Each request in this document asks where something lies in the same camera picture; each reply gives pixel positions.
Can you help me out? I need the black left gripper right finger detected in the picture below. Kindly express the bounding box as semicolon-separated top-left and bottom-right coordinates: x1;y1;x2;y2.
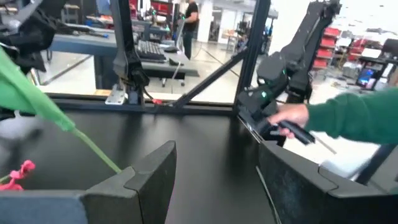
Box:
259;140;398;224

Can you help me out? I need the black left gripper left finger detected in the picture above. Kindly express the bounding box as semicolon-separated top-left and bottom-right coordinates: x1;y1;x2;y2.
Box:
0;139;177;224

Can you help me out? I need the red flower spray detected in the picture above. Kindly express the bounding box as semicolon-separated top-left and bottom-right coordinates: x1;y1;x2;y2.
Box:
0;160;37;191

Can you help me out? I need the white tulip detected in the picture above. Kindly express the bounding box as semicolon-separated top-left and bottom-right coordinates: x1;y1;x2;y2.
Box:
0;46;123;174

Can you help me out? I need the person's forearm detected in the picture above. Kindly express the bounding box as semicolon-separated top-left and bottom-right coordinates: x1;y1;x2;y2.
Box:
304;88;398;146

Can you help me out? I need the person's hand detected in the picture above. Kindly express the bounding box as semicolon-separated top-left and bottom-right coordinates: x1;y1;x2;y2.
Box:
267;103;310;139

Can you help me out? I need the black handheld tool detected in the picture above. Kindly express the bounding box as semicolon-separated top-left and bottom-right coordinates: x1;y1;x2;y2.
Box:
270;120;317;146

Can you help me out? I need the red storage bin shelf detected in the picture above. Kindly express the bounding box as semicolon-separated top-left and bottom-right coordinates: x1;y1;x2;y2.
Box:
312;26;343;71

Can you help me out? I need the person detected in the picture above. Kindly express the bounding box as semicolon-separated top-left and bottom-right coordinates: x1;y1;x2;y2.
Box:
182;0;200;60

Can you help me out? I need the lit computer monitor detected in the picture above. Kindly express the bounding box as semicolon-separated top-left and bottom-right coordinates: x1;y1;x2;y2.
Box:
356;67;379;90

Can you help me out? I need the black keyboard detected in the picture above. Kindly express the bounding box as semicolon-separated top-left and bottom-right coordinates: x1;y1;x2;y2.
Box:
136;39;167;63

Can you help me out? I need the grey-blue desk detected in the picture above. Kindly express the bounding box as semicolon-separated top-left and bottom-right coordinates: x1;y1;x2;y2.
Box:
49;26;200;91

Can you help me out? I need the black diagonal frame strut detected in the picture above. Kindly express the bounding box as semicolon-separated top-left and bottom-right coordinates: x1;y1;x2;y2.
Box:
172;46;249;108

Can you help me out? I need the black frame corner post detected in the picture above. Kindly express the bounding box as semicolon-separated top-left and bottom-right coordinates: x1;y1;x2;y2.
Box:
233;0;272;108

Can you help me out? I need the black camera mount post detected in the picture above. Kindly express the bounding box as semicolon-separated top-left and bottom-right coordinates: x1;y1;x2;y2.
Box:
104;0;150;106

